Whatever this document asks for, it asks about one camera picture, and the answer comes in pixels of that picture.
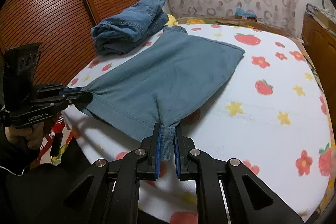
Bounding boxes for wooden louvered wardrobe door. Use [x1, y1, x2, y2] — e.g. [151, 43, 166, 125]
[1, 0, 139, 84]

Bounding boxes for wooden sideboard cabinet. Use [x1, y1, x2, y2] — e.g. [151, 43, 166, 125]
[301, 12, 336, 119]

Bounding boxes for white strawberry flower sheet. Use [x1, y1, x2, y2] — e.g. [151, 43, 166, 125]
[63, 24, 335, 223]

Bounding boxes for folded blue jeans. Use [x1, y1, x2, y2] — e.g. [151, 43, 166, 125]
[91, 0, 169, 55]

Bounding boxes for yellow pikachu plush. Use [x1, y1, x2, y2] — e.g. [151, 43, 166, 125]
[165, 14, 178, 26]

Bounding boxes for teal green shorts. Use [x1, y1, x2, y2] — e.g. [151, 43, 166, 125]
[77, 26, 244, 160]

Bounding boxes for person's left hand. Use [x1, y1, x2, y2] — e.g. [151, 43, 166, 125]
[5, 122, 44, 149]

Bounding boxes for cardboard box on cabinet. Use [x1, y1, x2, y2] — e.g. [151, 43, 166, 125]
[306, 3, 335, 32]

